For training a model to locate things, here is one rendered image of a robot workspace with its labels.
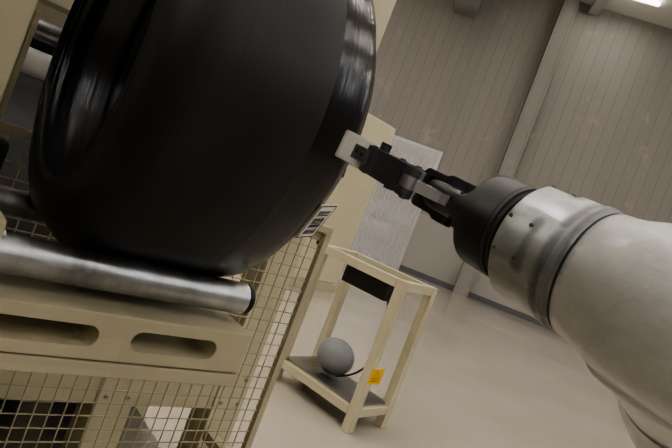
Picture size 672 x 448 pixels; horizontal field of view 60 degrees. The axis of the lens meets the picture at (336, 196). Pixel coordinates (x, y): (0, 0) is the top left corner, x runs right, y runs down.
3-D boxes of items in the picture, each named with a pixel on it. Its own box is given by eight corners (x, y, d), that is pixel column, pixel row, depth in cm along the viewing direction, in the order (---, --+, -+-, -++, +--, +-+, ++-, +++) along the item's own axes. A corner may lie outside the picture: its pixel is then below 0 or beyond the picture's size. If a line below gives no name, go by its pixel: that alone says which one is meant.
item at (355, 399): (347, 433, 285) (405, 281, 284) (269, 375, 323) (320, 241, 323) (385, 428, 312) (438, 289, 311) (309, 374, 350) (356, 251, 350)
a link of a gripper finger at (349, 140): (378, 180, 55) (373, 177, 55) (338, 157, 61) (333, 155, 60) (392, 151, 55) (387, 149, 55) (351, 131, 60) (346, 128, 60)
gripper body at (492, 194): (576, 208, 45) (487, 169, 52) (518, 176, 39) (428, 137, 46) (530, 293, 46) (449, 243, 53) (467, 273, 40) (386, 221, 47)
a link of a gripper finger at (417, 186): (472, 230, 45) (430, 213, 41) (426, 204, 49) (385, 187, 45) (486, 202, 45) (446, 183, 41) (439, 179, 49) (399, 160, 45)
